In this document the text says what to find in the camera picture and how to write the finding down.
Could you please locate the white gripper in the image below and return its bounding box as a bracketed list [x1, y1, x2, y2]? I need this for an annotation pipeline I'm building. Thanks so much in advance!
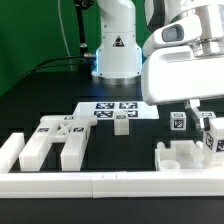
[141, 46, 224, 131]

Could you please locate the white chair seat part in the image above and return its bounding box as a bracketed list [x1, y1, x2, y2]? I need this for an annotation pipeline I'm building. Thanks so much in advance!
[155, 140, 211, 171]

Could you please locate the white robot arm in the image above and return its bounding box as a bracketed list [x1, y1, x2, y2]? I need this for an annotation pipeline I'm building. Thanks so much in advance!
[92, 0, 224, 131]

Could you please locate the white tagged cube nut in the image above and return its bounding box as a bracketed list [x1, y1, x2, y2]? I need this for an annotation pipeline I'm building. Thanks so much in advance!
[170, 112, 186, 130]
[200, 111, 216, 127]

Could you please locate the white marker tag sheet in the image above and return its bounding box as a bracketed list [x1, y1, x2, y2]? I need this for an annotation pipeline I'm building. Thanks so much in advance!
[73, 101, 159, 120]

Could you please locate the white U-shaped obstacle fence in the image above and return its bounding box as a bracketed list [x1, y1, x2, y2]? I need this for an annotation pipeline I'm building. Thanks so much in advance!
[0, 133, 224, 198]

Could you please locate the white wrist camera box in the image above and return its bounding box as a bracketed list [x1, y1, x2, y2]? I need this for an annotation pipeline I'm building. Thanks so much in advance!
[143, 15, 202, 57]

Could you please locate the black camera stand pole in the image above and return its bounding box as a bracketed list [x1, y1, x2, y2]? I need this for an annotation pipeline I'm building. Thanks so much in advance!
[73, 0, 94, 74]

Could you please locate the white chair backrest frame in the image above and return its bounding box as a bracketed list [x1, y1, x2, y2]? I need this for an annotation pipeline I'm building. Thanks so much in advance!
[19, 115, 97, 172]

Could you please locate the grey hanging cable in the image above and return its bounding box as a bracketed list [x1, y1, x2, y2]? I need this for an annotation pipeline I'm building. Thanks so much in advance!
[57, 0, 74, 72]

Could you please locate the black cable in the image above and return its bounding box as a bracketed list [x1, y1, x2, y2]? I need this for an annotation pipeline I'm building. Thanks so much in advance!
[16, 53, 98, 83]

